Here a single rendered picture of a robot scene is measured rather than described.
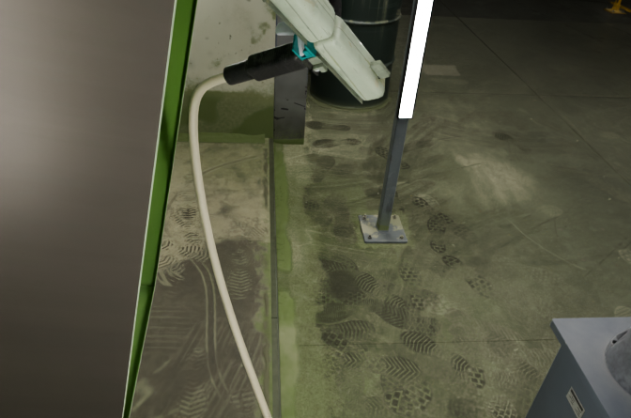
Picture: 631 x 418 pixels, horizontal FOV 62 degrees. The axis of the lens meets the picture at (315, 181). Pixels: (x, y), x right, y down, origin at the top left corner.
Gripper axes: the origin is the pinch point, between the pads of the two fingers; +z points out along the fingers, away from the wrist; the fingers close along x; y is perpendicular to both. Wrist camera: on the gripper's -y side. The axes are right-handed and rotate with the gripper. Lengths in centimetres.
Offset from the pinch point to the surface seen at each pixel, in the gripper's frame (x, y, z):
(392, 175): -141, 53, -46
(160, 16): 25.7, -1.2, 13.6
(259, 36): -116, 121, -122
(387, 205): -153, 60, -37
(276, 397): -97, 67, 47
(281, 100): -149, 127, -103
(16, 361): 7, 36, 44
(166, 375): -80, 99, 44
